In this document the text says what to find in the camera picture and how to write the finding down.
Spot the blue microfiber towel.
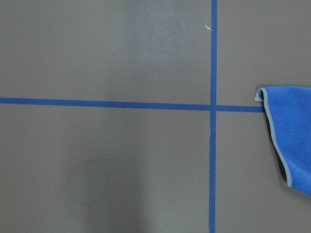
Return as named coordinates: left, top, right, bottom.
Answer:
left=254, top=86, right=311, bottom=196

